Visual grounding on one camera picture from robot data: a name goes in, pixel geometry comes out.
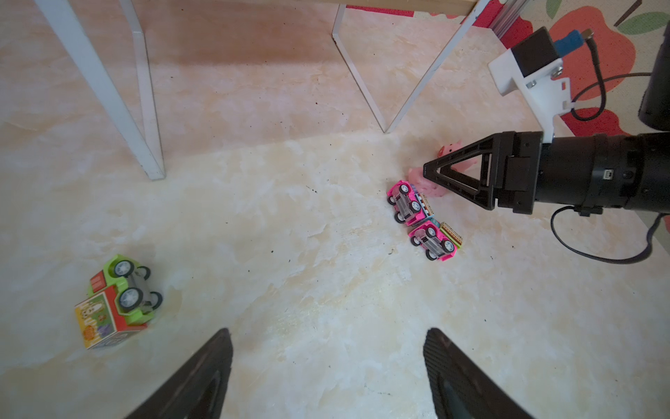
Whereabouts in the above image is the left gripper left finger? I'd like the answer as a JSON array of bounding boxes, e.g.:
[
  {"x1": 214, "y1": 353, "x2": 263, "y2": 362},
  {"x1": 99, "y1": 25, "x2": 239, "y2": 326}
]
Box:
[{"x1": 128, "y1": 328, "x2": 234, "y2": 418}]

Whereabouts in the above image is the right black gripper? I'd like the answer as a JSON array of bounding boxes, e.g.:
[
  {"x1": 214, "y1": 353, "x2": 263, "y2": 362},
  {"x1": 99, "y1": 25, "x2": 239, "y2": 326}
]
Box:
[{"x1": 423, "y1": 132, "x2": 544, "y2": 214}]

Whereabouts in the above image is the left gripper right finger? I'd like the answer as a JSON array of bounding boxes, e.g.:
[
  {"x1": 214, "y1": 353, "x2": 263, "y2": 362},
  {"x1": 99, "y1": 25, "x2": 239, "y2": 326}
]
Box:
[{"x1": 423, "y1": 328, "x2": 531, "y2": 419}]

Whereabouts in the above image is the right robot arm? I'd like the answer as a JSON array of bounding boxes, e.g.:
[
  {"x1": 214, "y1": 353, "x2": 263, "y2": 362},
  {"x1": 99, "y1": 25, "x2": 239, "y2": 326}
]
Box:
[{"x1": 423, "y1": 28, "x2": 669, "y2": 216}]

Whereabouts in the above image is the pink toy car lower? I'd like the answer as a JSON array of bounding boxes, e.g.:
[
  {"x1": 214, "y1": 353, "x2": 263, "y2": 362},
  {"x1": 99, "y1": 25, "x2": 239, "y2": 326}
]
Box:
[{"x1": 408, "y1": 219, "x2": 463, "y2": 261}]

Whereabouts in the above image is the pink toy car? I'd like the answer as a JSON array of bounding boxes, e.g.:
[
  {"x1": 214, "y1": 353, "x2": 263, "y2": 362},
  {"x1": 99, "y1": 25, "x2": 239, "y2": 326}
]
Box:
[
  {"x1": 387, "y1": 180, "x2": 434, "y2": 227},
  {"x1": 408, "y1": 219, "x2": 463, "y2": 261}
]

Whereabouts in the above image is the pink toy car upper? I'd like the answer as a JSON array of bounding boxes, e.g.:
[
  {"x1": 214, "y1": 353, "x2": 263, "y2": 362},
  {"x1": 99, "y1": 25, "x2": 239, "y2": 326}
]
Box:
[{"x1": 387, "y1": 180, "x2": 434, "y2": 227}]

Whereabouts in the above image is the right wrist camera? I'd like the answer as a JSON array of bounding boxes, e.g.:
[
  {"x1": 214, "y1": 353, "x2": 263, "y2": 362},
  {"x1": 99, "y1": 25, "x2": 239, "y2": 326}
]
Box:
[{"x1": 489, "y1": 27, "x2": 586, "y2": 143}]

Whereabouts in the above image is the right aluminium frame post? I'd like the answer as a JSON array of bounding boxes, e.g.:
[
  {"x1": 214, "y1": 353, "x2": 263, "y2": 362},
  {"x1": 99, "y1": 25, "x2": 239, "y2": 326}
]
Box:
[{"x1": 490, "y1": 0, "x2": 531, "y2": 38}]

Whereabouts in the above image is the wooden two-tier shelf white frame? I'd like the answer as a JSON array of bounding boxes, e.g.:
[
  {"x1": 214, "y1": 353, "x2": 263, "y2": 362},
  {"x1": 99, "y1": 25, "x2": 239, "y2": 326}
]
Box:
[{"x1": 35, "y1": 0, "x2": 489, "y2": 181}]

